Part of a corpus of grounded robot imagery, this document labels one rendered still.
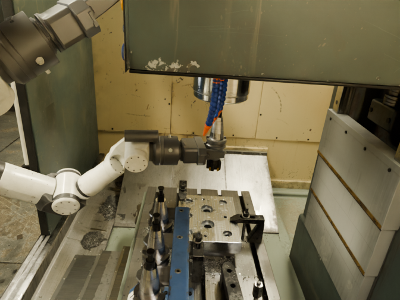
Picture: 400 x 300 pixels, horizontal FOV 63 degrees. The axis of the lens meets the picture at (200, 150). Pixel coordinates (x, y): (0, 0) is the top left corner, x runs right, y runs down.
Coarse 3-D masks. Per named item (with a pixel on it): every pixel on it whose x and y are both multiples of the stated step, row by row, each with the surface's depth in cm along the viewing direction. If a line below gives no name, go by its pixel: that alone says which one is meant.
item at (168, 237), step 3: (165, 234) 80; (168, 234) 81; (171, 234) 81; (144, 237) 79; (147, 237) 79; (165, 237) 79; (168, 237) 79; (171, 237) 79; (144, 240) 78; (147, 240) 78; (165, 240) 78; (168, 240) 78; (171, 240) 78; (147, 243) 77; (165, 243) 77; (168, 243) 77; (171, 243) 78; (168, 246) 77; (171, 246) 77
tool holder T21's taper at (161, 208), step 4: (156, 200) 80; (164, 200) 80; (156, 204) 80; (160, 204) 80; (164, 204) 80; (156, 208) 80; (160, 208) 80; (164, 208) 80; (160, 212) 80; (164, 212) 81; (152, 216) 82; (160, 216) 80; (164, 216) 81; (152, 220) 82; (160, 220) 81; (164, 220) 81; (168, 220) 83; (160, 224) 81; (164, 224) 82
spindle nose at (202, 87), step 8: (200, 80) 86; (208, 80) 84; (232, 80) 83; (240, 80) 84; (248, 80) 87; (200, 88) 87; (208, 88) 85; (232, 88) 84; (240, 88) 85; (248, 88) 88; (200, 96) 88; (208, 96) 86; (232, 96) 85; (240, 96) 86
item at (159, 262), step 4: (144, 248) 74; (168, 248) 75; (144, 252) 74; (144, 256) 72; (164, 256) 72; (168, 256) 73; (144, 260) 72; (156, 260) 71; (160, 260) 71; (164, 260) 71; (168, 260) 74; (160, 264) 71; (164, 264) 73
